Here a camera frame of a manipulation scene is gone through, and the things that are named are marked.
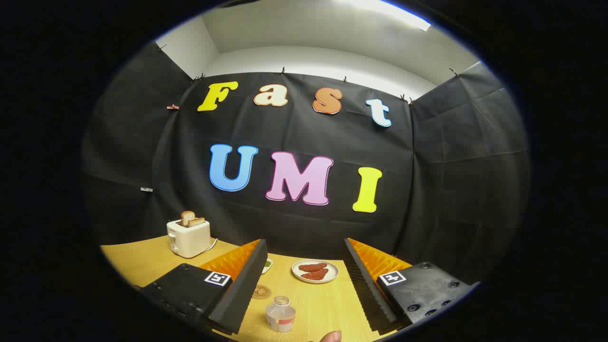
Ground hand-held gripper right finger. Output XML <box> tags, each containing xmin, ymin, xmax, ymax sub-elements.
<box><xmin>343</xmin><ymin>237</ymin><xmax>480</xmax><ymax>334</ymax></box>

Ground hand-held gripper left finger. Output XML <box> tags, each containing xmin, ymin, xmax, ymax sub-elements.
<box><xmin>135</xmin><ymin>238</ymin><xmax>269</xmax><ymax>335</ymax></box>

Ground clear plastic juice bottle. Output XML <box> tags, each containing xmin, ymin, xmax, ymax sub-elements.
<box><xmin>265</xmin><ymin>295</ymin><xmax>296</xmax><ymax>333</ymax></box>

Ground white round plate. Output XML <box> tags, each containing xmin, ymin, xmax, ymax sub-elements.
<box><xmin>291</xmin><ymin>259</ymin><xmax>340</xmax><ymax>284</ymax></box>

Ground wooden table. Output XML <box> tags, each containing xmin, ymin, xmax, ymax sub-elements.
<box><xmin>101</xmin><ymin>236</ymin><xmax>411</xmax><ymax>342</ymax></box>

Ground cream toaster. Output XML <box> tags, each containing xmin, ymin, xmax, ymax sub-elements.
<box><xmin>166</xmin><ymin>218</ymin><xmax>212</xmax><ymax>258</ymax></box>

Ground black backdrop cloth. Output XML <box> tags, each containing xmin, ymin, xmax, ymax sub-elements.
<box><xmin>81</xmin><ymin>40</ymin><xmax>532</xmax><ymax>285</ymax></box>

